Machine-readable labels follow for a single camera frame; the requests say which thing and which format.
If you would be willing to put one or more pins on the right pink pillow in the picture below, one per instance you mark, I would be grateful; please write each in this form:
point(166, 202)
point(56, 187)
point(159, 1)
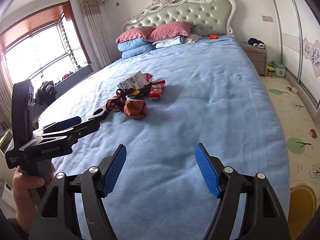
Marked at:
point(169, 30)

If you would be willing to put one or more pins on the cartoon pattern floor mat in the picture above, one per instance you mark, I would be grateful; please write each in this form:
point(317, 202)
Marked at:
point(301, 135)

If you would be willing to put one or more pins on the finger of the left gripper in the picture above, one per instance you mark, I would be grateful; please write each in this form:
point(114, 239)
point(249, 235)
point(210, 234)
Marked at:
point(99, 114)
point(62, 125)

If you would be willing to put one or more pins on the white sliding wardrobe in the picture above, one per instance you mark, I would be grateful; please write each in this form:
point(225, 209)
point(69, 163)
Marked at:
point(299, 46)

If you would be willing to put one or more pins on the left pink pillow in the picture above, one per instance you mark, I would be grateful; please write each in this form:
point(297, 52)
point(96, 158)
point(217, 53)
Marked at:
point(131, 34)

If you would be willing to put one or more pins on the yellow trash bin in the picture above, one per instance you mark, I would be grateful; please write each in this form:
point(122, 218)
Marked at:
point(303, 205)

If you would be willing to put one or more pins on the light blue folded blanket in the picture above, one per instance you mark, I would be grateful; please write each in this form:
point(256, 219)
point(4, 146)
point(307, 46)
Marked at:
point(168, 42)

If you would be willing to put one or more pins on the pink pillow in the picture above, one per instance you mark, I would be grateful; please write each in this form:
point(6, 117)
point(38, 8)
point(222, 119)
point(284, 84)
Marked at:
point(131, 34)
point(169, 30)

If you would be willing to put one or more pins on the dark red snack wrappers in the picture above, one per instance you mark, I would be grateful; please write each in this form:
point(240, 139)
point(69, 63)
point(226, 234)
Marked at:
point(117, 103)

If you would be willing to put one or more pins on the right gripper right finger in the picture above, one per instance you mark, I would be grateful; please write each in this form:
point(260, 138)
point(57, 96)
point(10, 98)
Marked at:
point(263, 215)

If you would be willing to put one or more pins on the grey bedside table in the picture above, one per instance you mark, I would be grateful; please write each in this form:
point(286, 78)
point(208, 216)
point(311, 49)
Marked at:
point(257, 56)

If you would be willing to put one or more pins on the window with metal bars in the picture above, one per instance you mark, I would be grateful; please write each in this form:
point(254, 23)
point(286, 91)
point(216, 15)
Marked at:
point(44, 46)

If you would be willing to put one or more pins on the green tufted headboard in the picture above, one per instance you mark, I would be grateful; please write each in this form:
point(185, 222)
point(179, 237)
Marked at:
point(209, 17)

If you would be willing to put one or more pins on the small orange object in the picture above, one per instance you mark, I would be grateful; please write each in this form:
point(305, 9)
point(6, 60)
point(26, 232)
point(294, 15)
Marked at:
point(213, 37)

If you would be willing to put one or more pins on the red snack packet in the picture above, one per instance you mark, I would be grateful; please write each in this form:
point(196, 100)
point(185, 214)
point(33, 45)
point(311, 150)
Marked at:
point(156, 90)

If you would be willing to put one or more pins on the beige striped curtain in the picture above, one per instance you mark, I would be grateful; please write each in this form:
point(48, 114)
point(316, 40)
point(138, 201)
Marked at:
point(94, 23)

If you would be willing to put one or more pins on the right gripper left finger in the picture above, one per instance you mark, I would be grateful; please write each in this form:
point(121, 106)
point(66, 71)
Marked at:
point(57, 216)

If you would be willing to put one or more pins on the blue bed sheet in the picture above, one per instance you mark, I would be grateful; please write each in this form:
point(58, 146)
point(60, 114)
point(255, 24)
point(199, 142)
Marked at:
point(212, 95)

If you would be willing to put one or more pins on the white green storage box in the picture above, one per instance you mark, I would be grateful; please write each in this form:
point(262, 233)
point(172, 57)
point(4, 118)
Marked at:
point(279, 68)

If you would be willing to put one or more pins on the person's left hand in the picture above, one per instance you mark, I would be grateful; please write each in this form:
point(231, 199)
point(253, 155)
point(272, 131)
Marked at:
point(26, 209)

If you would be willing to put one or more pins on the brown cloth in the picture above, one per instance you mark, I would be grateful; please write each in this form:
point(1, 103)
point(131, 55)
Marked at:
point(135, 109)

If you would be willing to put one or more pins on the black jacket on chair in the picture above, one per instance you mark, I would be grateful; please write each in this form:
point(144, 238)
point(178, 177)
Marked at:
point(46, 94)

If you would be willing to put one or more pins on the white milk carton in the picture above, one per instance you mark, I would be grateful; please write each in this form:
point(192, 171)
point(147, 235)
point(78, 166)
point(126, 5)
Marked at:
point(136, 82)

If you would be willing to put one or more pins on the black white clothes pile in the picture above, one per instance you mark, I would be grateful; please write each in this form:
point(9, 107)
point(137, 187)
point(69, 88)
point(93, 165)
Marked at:
point(256, 43)

